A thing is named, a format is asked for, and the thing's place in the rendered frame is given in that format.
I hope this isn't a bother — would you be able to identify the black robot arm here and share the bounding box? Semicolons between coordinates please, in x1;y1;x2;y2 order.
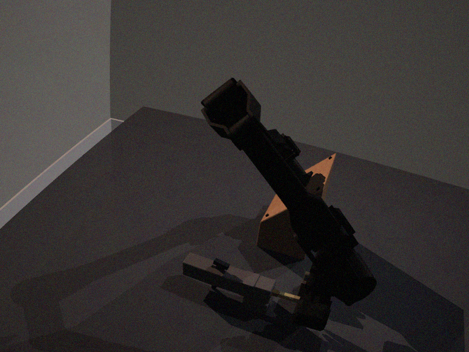
201;78;377;306

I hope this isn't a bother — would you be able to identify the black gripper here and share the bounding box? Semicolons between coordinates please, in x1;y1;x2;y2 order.
291;263;334;331

